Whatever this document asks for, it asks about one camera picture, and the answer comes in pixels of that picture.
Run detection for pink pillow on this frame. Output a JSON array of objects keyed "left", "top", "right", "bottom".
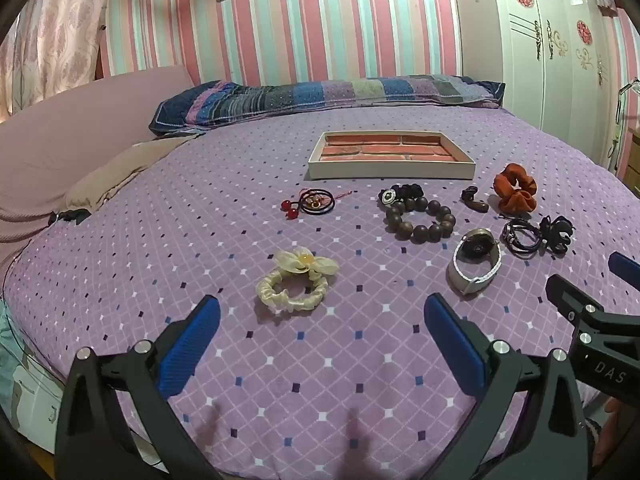
[{"left": 0, "top": 64, "right": 197, "bottom": 257}]

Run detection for cream flower scrunchie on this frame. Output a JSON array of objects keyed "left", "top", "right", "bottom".
[{"left": 255, "top": 245, "right": 340, "bottom": 312}]

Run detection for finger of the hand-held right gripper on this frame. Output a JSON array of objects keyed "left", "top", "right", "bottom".
[
  {"left": 608, "top": 252, "right": 640, "bottom": 285},
  {"left": 545, "top": 273, "right": 609, "bottom": 334}
]

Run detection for beige blanket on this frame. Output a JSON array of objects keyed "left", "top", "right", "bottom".
[{"left": 64, "top": 132, "right": 207, "bottom": 214}]

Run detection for black claw hair clip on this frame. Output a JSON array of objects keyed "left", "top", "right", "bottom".
[{"left": 538, "top": 214, "right": 576, "bottom": 257}]

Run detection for desk lamp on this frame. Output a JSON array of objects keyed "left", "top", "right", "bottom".
[{"left": 613, "top": 78, "right": 640, "bottom": 172}]

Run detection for patchwork pillow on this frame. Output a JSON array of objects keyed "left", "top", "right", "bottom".
[{"left": 149, "top": 74, "right": 507, "bottom": 137}]

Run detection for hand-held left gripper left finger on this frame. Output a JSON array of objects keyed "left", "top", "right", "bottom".
[{"left": 54, "top": 295, "right": 222, "bottom": 480}]

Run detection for white tray with brick lining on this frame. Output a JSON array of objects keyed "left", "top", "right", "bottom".
[{"left": 306, "top": 130, "right": 476, "bottom": 181}]

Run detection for brown wooden bead bracelet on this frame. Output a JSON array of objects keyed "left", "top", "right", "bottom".
[{"left": 384, "top": 197, "right": 457, "bottom": 244}]

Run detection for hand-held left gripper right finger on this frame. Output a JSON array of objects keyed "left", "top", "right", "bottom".
[{"left": 424, "top": 293, "right": 594, "bottom": 480}]

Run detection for purple diamond pattern bedsheet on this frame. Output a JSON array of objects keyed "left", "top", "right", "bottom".
[{"left": 7, "top": 105, "right": 640, "bottom": 480}]

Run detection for brown hair clip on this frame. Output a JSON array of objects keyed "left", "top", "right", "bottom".
[{"left": 460, "top": 185, "right": 490, "bottom": 214}]

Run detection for black scrunchie with flower charm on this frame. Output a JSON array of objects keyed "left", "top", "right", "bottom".
[{"left": 378, "top": 183, "right": 425, "bottom": 207}]

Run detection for red cord jade bead charm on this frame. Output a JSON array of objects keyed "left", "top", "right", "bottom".
[{"left": 299, "top": 187, "right": 353, "bottom": 211}]

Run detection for wooden nightstand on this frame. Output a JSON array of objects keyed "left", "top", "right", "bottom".
[{"left": 625, "top": 127, "right": 640, "bottom": 187}]

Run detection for white decorated wardrobe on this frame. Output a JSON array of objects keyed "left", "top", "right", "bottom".
[{"left": 487, "top": 0, "right": 640, "bottom": 177}]

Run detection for pink floral curtain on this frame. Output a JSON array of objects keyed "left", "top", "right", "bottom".
[{"left": 0, "top": 0, "right": 112, "bottom": 122}]

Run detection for person's right hand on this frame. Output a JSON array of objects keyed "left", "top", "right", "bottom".
[{"left": 602, "top": 394, "right": 639, "bottom": 462}]

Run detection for orange scrunchie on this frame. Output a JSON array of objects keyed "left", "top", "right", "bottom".
[{"left": 493, "top": 162, "right": 539, "bottom": 214}]

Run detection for wristwatch with white strap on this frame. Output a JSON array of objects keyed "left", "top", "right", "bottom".
[{"left": 447, "top": 228, "right": 503, "bottom": 295}]

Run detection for black hair tie red beads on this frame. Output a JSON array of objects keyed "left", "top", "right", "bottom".
[{"left": 280, "top": 187, "right": 337, "bottom": 222}]

